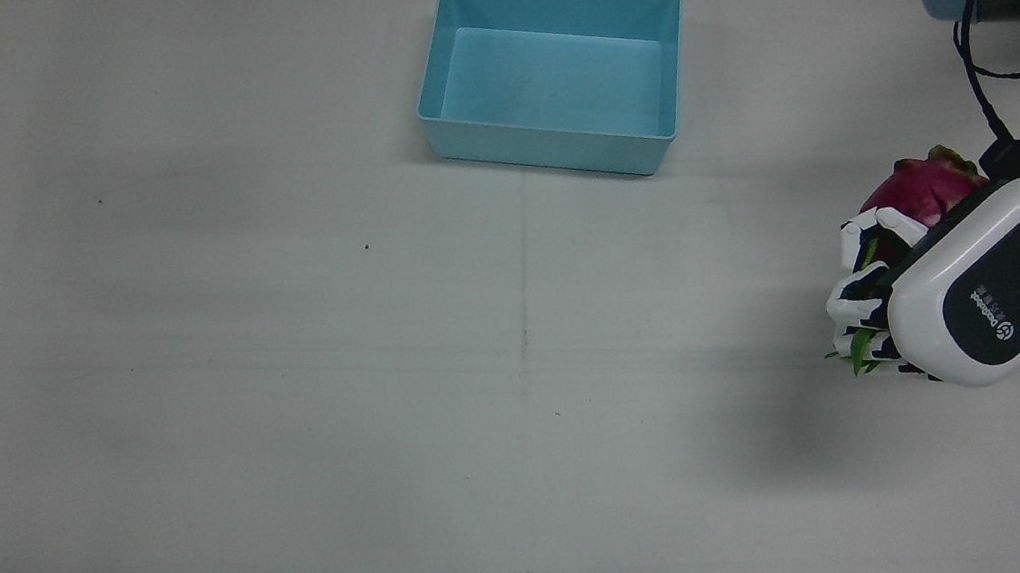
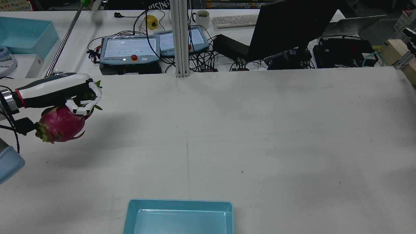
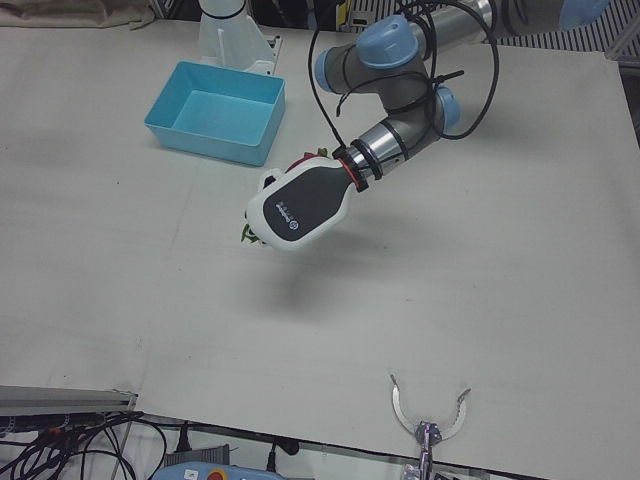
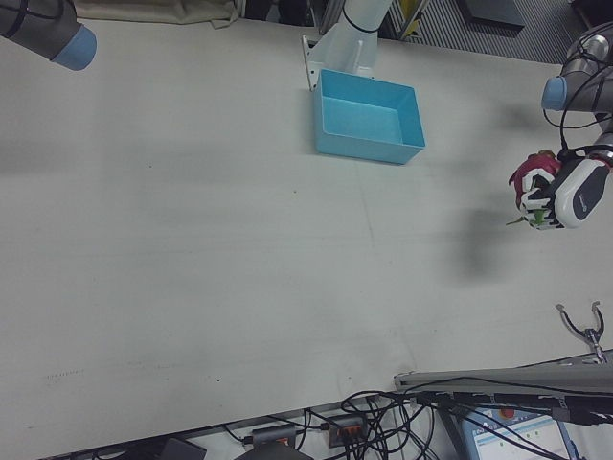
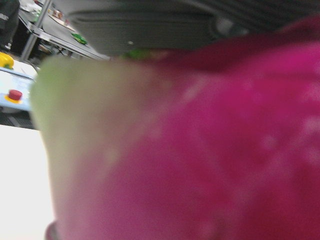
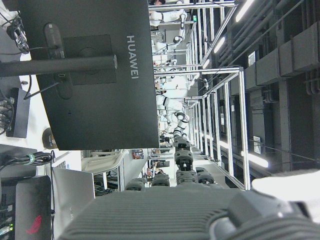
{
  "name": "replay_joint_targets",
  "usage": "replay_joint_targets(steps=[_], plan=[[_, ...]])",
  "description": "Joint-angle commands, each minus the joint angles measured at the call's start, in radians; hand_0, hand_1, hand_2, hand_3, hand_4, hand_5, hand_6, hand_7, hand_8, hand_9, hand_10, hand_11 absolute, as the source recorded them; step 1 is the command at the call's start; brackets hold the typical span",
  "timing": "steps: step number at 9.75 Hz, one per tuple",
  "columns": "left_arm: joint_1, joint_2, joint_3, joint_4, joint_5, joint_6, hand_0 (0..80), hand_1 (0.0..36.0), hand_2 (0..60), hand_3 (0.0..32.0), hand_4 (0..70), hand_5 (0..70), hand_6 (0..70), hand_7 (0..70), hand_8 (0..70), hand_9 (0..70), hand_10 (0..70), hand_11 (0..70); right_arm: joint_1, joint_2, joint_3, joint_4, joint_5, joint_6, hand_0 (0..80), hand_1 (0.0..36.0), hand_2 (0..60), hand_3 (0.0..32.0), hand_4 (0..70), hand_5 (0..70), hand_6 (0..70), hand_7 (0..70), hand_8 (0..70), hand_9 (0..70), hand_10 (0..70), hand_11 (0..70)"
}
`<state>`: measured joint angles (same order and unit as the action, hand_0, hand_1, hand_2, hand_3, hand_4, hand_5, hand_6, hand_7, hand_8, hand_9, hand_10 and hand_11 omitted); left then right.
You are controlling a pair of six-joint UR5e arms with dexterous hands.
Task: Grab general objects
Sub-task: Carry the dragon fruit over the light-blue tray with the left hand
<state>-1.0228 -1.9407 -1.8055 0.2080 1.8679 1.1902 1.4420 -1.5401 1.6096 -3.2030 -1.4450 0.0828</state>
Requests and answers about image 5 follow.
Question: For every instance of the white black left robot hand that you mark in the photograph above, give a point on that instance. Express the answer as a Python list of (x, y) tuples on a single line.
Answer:
[(150, 27)]

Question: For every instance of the pink dragon fruit green leaves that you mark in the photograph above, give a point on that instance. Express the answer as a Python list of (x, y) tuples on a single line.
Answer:
[(200, 150)]

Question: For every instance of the small green object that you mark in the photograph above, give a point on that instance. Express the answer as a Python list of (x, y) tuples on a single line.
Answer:
[(80, 38)]

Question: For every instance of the grey metal workbench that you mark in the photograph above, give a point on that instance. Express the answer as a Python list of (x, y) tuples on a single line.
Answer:
[(62, 42)]

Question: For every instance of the person in dark clothes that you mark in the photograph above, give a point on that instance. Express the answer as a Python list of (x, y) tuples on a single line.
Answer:
[(8, 22)]

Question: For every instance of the teach pendant with red button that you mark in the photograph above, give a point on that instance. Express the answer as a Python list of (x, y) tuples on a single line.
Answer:
[(15, 80)]

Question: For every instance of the yellow bell pepper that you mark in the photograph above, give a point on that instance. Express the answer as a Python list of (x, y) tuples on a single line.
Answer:
[(5, 60)]

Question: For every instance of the white table cover sheet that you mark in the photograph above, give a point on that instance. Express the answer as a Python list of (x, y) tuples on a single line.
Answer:
[(22, 175)]

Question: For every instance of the aluminium extrusion post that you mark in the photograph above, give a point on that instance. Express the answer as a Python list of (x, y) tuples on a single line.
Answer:
[(37, 25)]

